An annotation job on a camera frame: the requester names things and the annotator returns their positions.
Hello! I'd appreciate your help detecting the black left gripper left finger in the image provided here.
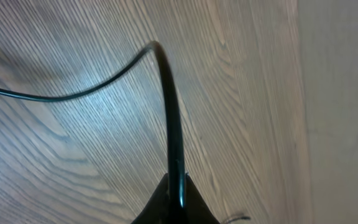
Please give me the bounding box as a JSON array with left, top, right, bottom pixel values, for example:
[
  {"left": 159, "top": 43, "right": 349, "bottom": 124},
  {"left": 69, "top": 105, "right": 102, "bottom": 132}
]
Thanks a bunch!
[{"left": 132, "top": 174, "right": 170, "bottom": 224}]

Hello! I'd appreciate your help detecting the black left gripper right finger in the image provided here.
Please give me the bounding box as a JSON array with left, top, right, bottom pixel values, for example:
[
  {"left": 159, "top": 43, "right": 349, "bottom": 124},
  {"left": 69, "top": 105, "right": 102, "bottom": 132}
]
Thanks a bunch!
[{"left": 185, "top": 174, "right": 219, "bottom": 224}]

